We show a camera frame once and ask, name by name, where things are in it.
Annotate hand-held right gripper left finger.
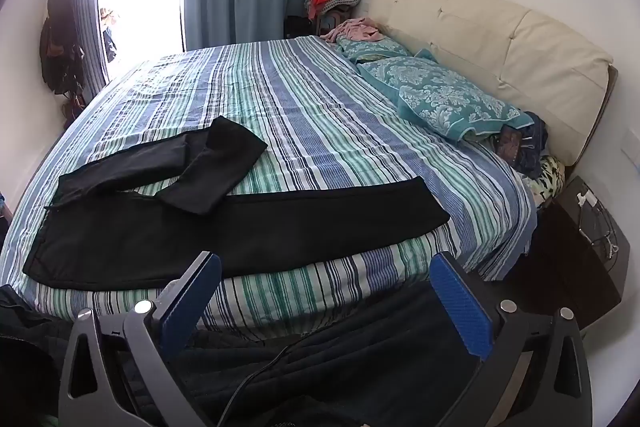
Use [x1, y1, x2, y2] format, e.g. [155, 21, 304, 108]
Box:
[59, 251, 222, 427]

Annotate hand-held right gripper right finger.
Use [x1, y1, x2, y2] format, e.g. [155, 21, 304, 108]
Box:
[429, 251, 593, 427]

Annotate black pants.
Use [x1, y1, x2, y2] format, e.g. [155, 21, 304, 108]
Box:
[22, 116, 451, 292]

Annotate dark cloth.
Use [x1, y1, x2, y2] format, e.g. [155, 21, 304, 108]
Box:
[165, 284, 481, 427]

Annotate dark wooden nightstand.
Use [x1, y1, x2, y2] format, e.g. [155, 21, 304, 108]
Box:
[505, 176, 631, 333]

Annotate green patterned cloth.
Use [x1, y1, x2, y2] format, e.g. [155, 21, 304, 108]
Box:
[530, 154, 566, 208]

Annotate dark jacket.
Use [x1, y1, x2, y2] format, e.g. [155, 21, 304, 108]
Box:
[0, 284, 76, 427]

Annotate blue denim cloth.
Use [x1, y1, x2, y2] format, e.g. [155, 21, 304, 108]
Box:
[517, 111, 549, 178]

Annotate bed with striped sheet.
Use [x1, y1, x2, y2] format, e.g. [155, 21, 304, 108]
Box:
[0, 36, 538, 340]

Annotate large teal patterned pillow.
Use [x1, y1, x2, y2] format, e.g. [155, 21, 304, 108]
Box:
[356, 49, 535, 142]

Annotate small teal patterned pillow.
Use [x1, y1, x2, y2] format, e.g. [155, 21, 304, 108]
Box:
[336, 34, 416, 62]

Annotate black bag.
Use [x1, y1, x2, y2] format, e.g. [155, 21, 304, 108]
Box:
[284, 14, 313, 40]

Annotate cream padded headboard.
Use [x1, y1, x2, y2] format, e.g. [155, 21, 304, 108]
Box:
[369, 0, 618, 168]

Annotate dark hanging coats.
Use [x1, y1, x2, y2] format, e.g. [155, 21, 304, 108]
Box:
[40, 0, 86, 95]

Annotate pink cloth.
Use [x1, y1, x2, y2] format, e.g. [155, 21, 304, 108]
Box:
[320, 18, 383, 42]

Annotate narrow blue curtain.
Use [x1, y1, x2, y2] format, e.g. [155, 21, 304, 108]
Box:
[64, 0, 108, 90]

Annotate black cable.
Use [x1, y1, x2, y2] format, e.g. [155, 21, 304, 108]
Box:
[215, 332, 321, 427]

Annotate white charger cable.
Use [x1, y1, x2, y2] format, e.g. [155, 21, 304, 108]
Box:
[575, 192, 621, 258]

